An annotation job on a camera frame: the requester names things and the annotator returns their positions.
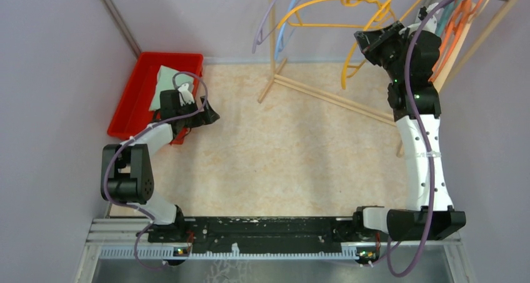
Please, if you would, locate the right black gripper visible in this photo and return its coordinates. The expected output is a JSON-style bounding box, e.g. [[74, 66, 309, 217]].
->
[[355, 21, 409, 82]]

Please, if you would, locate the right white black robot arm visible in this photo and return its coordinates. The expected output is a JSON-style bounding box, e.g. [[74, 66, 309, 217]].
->
[[352, 21, 466, 241]]

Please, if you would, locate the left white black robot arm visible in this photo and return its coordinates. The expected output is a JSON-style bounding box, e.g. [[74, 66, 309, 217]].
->
[[100, 90, 220, 242]]

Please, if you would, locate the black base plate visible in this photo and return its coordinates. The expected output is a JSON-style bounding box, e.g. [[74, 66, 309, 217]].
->
[[147, 216, 394, 255]]

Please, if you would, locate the red plastic tray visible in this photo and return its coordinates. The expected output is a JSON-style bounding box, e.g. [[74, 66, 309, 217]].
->
[[107, 52, 204, 141]]

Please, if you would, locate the aluminium frame rail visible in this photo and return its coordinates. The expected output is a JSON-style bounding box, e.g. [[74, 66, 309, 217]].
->
[[84, 217, 461, 261]]

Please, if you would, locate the lilac plastic hanger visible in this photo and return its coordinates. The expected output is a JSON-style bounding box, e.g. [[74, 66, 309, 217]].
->
[[251, 0, 304, 58]]

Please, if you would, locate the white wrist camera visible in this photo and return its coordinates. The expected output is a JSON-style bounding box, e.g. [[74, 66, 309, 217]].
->
[[177, 81, 195, 107], [407, 2, 438, 34]]

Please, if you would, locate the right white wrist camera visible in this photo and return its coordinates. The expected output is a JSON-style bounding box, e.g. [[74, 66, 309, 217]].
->
[[407, 2, 438, 34]]

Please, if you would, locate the beige plastic hanger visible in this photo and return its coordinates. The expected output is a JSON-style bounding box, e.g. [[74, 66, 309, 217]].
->
[[432, 0, 490, 92]]

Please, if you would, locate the wooden clothes rack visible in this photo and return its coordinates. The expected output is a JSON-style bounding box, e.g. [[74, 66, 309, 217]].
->
[[256, 0, 530, 158]]

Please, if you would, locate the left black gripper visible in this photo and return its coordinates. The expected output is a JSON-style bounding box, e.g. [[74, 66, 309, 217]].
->
[[176, 95, 219, 128]]

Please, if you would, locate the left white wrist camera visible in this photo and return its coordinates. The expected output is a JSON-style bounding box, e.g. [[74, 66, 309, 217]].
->
[[177, 81, 195, 107]]

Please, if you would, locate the teal plastic hanger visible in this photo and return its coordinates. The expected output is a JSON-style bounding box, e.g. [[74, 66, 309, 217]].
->
[[435, 0, 462, 37]]

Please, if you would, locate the light blue plastic hanger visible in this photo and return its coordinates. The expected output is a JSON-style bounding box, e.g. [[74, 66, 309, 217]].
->
[[274, 0, 328, 62]]

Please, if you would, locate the orange plastic hanger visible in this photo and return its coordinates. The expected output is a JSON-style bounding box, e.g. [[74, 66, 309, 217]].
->
[[431, 0, 490, 91], [431, 0, 476, 82]]

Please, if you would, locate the light green folded cloth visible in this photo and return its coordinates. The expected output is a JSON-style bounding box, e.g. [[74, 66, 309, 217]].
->
[[149, 66, 193, 111]]

